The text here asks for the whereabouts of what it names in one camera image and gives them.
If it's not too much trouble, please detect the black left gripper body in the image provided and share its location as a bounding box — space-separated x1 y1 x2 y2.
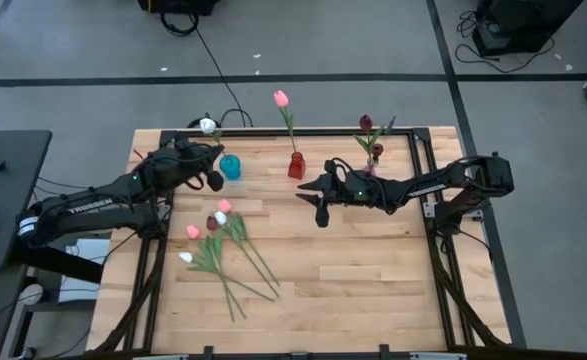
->
171 136 226 193

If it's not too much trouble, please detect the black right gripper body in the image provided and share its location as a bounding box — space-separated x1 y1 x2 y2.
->
315 158 382 229

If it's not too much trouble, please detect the blue glass vase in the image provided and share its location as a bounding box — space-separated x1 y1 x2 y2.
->
218 153 243 182

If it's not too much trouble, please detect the red glass vase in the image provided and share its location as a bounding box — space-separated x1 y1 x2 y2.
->
287 151 307 181

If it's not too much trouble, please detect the small black equipment box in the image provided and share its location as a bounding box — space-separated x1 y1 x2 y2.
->
137 0 222 16

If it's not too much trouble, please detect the black desk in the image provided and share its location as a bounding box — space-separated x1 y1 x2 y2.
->
0 129 53 271

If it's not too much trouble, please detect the white round disc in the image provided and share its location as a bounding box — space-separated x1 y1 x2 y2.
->
18 283 45 307

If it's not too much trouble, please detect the large black equipment case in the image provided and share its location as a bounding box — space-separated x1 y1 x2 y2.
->
471 0 585 57

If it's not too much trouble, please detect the black floor cable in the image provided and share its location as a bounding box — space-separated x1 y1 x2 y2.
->
159 10 254 129

